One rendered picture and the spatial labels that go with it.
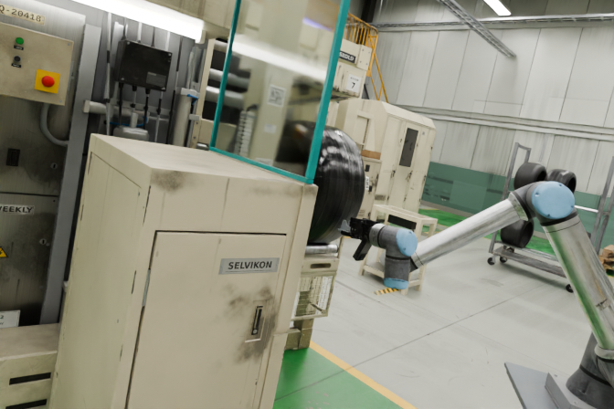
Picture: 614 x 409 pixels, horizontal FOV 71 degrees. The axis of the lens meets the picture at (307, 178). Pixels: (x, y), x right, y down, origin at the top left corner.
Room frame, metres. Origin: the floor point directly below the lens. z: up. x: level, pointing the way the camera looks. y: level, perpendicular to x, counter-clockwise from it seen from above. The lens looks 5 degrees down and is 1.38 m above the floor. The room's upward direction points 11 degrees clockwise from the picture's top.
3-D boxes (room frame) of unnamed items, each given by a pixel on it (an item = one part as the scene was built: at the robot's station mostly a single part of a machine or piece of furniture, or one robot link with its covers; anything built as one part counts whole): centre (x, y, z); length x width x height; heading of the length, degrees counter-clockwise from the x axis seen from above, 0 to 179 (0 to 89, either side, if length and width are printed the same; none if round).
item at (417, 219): (4.63, -1.11, 0.40); 0.60 x 0.35 x 0.80; 48
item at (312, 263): (1.85, -0.05, 0.84); 0.36 x 0.09 x 0.06; 128
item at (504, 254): (6.42, -3.65, 0.96); 1.33 x 0.64 x 1.92; 46
